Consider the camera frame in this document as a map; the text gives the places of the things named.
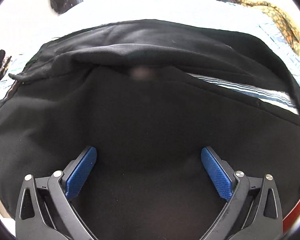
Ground black pants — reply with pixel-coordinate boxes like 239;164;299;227
0;21;300;239

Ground orange red rug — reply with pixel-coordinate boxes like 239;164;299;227
283;199;300;233

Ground yellow floral blanket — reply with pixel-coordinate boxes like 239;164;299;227
238;0;300;57

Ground striped blue bedsheet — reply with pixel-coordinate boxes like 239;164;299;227
0;0;300;116

